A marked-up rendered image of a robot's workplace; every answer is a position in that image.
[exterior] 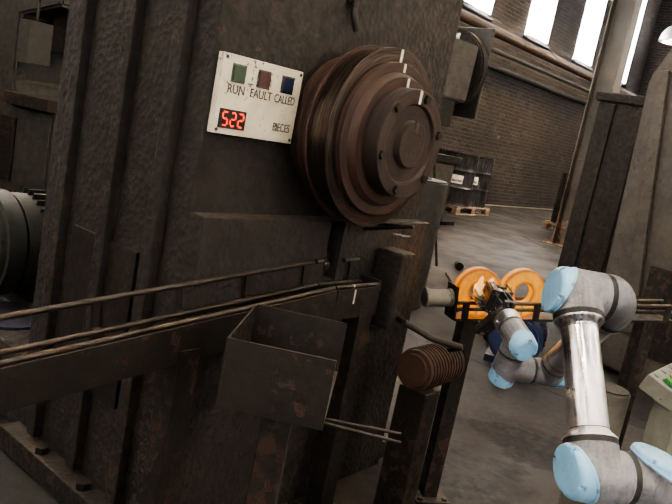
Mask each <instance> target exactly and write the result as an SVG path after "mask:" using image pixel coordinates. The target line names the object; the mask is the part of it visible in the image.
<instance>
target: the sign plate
mask: <svg viewBox="0 0 672 504"><path fill-rule="evenodd" d="M235 64H236V65H240V66H244V67H247V71H246V77H245V83H241V82H237V81H232V78H233V72H234V65H235ZM260 71H264V72H268V73H271V74H272V75H271V81H270V87H269V89H268V88H263V87H259V86H258V81H259V75H260ZM284 77H288V78H292V79H295V81H294V86H293V92H292V94H290V93H285V92H282V85H283V79H284ZM302 78H303V72H300V71H297V70H293V69H289V68H285V67H282V66H278V65H274V64H270V63H266V62H263V61H259V60H255V59H251V58H248V57H244V56H240V55H236V54H233V53H229V52H225V51H219V56H218V63H217V69H216V75H215V82H214V88H213V94H212V101H211V107H210V113H209V120H208V126H207V131H208V132H212V133H219V134H226V135H233V136H240V137H246V138H253V139H260V140H267V141H274V142H281V143H287V144H291V139H292V133H293V128H294V122H295V117H296V111H297V106H298V100H299V94H300V89H301V83H302ZM224 111H228V113H226V112H224ZM223 112H224V117H225V118H227V119H223V117H222V114H223ZM232 112H235V113H236V114H237V118H236V119H235V116H236V114H232ZM240 114H244V116H245V117H244V121H243V116H242V115H240ZM231 119H235V121H233V120H231ZM227 120H228V124H227V125H226V126H222V124H226V121H227ZM230 120H231V124H230V125H232V126H234V127H230V125H229V122H230ZM239 120H242V121H243V122H239V124H238V126H237V122H238V121H239ZM238 127H242V128H238Z"/></svg>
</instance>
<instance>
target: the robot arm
mask: <svg viewBox="0 0 672 504"><path fill-rule="evenodd" d="M507 288H509V289H510V291H511V292H509V291H506V290H507ZM513 294H514V292H513V291H512V289H511V288H510V287H509V285H508V284H507V283H506V285H505V286H500V285H497V284H495V279H494V278H491V279H490V280H489V282H488V281H487V280H486V283H485V284H484V277H483V276H482V277H481V278H480V279H479V281H478V283H476V284H475V285H474V290H473V300H474V301H475V302H476V304H477V305H479V307H480V308H481V309H482V310H483V311H485V312H488V315H487V316H486V317H485V318H484V319H482V320H481V321H480V322H479V323H478V324H477V325H475V334H480V335H489V334H490V333H491V332H492V331H494V330H495V329H497V330H498V332H499V334H500V336H501V337H502V339H503V340H502V343H501V345H500V347H499V350H498V352H497V354H496V356H495V359H494V361H493V363H492V364H491V368H490V371H489V374H488V377H489V380H490V381H491V383H492V384H494V385H495V386H497V387H499V388H502V389H507V388H511V387H512V385H513V384H514V382H515V381H516V382H522V383H530V384H538V385H544V386H548V387H564V386H565V392H566V404H567V415H568V427H569V431H568V433H567V434H566V435H565V436H564V437H563V438H562V442H563V444H561V445H559V446H558V447H557V449H556V451H555V453H554V455H555V458H553V472H554V477H555V480H556V483H557V485H558V487H559V489H560V490H561V492H563V494H564V495H565V496H566V497H567V498H569V499H571V500H573V501H578V502H583V503H585V504H672V456H671V455H669V454H668V453H666V452H664V451H662V450H660V449H658V448H656V447H654V446H651V445H649V444H645V443H641V442H634V443H633V444H632V445H631V446H630V451H622V450H620V446H619V439H618V437H617V436H616V435H615V434H613V433H612V432H611V431H610V425H609V416H608V407H607V398H606V389H605V380H604V371H603V362H602V353H601V343H602V342H603V341H604V340H605V339H606V338H608V337H609V336H610V335H611V334H617V333H619V332H621V331H622V330H623V329H624V328H626V327H627V326H628V325H629V323H630V322H631V321H632V319H633V317H634V315H635V312H636V308H637V300H636V295H635V293H634V290H633V289H632V287H631V286H630V285H629V283H628V282H626V281H625V280H624V279H623V278H621V277H619V276H616V275H612V274H605V273H600V272H595V271H589V270H584V269H578V268H577V267H565V266H561V267H557V268H556V269H554V270H553V271H552V272H551V273H550V274H549V276H548V277H547V279H546V281H545V283H544V286H543V289H542V294H541V305H542V308H543V309H544V311H545V312H547V313H549V314H552V316H553V325H554V326H555V327H556V328H558V329H559V330H560V332H561V340H560V341H559V342H558V343H557V344H556V345H555V346H554V347H553V348H552V349H551V350H550V351H549V352H548V353H547V354H546V355H545V356H544V357H543V358H534V357H532V356H534V355H535V354H536V353H537V350H538V344H537V342H536V340H535V338H534V335H533V334H532V332H531V331H530V330H529V329H528V327H527V326H526V325H525V323H524V322H523V320H522V318H521V317H520V315H519V314H518V312H517V311H516V310H515V306H516V304H517V303H516V302H515V300H514V299H513V298H512V296H513Z"/></svg>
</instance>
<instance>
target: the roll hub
mask: <svg viewBox="0 0 672 504"><path fill-rule="evenodd" d="M421 91H423V90H419V89H412V88H405V87H401V88H396V89H394V90H392V91H390V92H389V93H387V94H386V95H385V96H384V97H383V98H382V99H381V100H380V102H379V103H378V104H377V106H376V107H375V109H374V111H373V112H372V114H371V116H370V119H369V121H368V124H367V127H366V131H365V135H364V140H363V150H362V158H363V167H364V171H365V175H366V177H367V180H368V182H369V184H370V185H371V186H372V188H373V189H374V190H375V191H377V192H378V193H380V194H383V195H387V196H391V197H395V198H406V197H409V196H411V195H413V194H414V193H415V192H417V191H418V190H419V189H420V188H421V187H422V186H423V183H421V177H422V175H426V176H427V178H428V177H429V176H430V174H431V172H432V170H433V168H434V165H435V162H436V160H437V156H438V153H439V148H440V142H441V140H440V141H439V140H436V134H437V132H441V119H440V114H439V110H438V107H437V105H436V103H435V101H434V99H433V98H432V97H431V103H430V105H426V104H424V99H425V97H426V95H427V96H430V95H429V94H428V93H427V92H425V91H423V96H422V101H421V105H420V104H418V103H419V99H420V94H421ZM397 103H400V104H402V105H403V110H402V111H401V113H397V112H395V106H396V105H397ZM381 150H382V151H386V154H387V156H386V158H385V160H380V159H379V153H380V151H381ZM395 186H400V193H399V194H398V195H394V194H393V189H394V187H395Z"/></svg>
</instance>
